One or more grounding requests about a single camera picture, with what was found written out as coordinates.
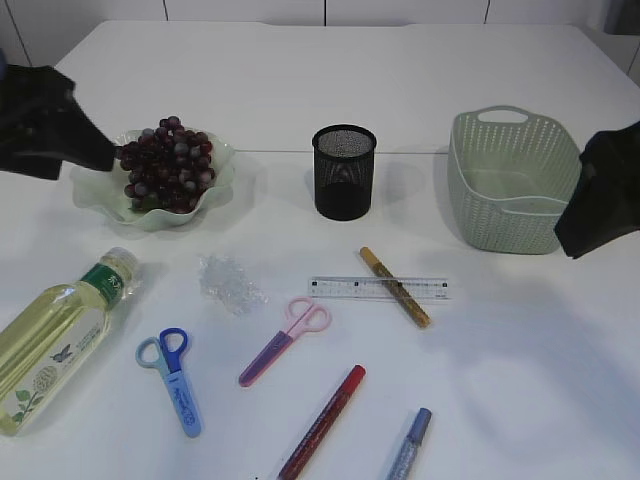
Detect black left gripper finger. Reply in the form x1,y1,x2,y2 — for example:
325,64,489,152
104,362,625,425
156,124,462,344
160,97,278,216
1,64,116,180

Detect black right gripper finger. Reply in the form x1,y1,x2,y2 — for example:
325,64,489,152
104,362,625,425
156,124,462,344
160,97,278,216
554,123,639,259

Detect purple grape bunch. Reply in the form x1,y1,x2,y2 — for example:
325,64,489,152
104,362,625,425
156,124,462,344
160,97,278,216
116,116,216,214

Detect clear plastic sheet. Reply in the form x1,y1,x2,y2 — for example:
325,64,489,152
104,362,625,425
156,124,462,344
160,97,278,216
199,255,268,316

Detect blue scissors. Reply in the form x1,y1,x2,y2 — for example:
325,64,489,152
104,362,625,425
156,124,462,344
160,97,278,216
135,327,202,438

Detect green wavy glass plate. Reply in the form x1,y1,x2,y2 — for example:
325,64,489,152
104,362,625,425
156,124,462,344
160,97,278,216
70,131,235,231

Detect green plastic woven basket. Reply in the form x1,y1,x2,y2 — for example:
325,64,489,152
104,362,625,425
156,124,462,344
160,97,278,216
447,105,580,255

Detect gold glitter pen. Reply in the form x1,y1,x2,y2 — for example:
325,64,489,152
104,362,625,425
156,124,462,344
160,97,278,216
359,246,431,329

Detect clear plastic ruler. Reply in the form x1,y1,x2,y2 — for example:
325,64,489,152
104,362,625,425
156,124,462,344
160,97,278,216
308,276,450,300

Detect black mesh pen holder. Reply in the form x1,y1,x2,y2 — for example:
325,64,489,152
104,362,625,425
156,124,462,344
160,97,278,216
312,124,377,221

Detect blue glitter pen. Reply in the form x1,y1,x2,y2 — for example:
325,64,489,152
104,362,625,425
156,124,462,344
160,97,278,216
386,408,432,480

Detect red glitter pen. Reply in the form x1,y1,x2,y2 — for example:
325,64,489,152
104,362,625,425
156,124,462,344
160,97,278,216
277,364,366,480

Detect pink purple scissors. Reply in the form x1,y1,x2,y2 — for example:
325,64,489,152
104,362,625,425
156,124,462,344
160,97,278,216
238,297,332,388

